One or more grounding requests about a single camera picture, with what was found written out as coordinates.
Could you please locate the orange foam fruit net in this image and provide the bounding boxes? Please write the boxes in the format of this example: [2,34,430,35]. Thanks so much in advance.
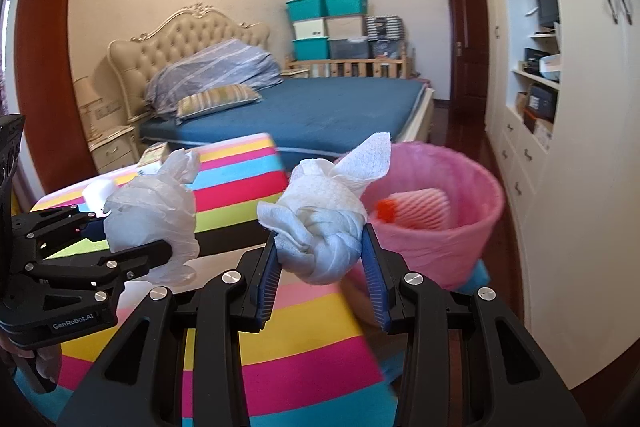
[375,197,398,223]

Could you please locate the beige storage box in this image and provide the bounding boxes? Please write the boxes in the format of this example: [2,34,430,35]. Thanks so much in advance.
[326,15,367,40]

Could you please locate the teal storage box top left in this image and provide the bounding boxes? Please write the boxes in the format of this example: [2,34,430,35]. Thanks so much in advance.
[285,0,328,23]

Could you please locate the white pink foam fruit net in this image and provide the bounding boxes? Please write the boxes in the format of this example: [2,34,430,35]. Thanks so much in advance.
[390,187,451,231]

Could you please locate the dark red door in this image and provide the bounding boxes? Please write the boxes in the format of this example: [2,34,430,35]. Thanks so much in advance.
[444,0,490,122]

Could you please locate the grey storage box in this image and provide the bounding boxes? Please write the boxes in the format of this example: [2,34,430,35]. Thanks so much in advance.
[329,38,371,61]

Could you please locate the grey striped duvet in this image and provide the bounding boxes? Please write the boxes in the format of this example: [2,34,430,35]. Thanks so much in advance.
[144,39,283,115]

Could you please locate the teal storage box bottom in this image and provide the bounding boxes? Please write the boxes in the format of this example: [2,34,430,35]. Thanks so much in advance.
[293,37,330,62]

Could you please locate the teal storage box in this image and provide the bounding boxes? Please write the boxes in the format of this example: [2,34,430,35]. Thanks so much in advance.
[324,0,369,17]
[285,0,328,23]
[293,37,330,62]

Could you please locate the colourful striped table cloth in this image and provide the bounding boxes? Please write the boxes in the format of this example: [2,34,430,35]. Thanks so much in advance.
[1,132,396,426]

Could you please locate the teal storage box top right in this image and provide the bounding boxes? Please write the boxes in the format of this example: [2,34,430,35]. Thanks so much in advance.
[324,0,369,17]

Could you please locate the striped yellow pillow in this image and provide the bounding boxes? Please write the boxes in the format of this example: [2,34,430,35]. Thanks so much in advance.
[176,84,262,124]

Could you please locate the checked black white bag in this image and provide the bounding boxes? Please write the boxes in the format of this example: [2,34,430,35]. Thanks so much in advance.
[366,15,405,41]

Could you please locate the bed with blue sheet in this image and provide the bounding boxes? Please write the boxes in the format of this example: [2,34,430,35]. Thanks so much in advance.
[139,77,432,155]

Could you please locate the cream bedside table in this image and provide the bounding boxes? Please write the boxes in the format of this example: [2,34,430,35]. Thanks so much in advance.
[88,126,140,174]

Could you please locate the person left hand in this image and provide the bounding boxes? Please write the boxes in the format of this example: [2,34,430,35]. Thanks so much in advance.
[0,333,62,384]

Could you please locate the beige tufted headboard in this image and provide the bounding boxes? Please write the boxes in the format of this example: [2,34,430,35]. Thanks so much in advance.
[106,3,270,124]

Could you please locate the pink lined trash bin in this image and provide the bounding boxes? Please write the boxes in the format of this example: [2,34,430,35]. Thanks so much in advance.
[360,142,506,294]

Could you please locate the small beige carton box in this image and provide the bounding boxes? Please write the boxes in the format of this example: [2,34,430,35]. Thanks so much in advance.
[138,142,171,168]

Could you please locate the white tissue wad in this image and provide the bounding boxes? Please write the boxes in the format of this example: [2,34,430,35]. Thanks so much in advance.
[257,132,392,285]

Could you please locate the wooden crib rail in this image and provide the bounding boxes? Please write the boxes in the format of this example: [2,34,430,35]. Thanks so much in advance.
[284,57,414,79]

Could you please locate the clear plastic bag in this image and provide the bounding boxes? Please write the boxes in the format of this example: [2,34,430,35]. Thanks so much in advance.
[103,150,200,288]

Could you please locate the white storage box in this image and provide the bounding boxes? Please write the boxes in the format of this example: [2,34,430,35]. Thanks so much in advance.
[293,17,328,40]

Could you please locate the white built-in wardrobe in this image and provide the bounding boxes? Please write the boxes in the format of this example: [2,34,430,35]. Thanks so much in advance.
[486,0,639,388]

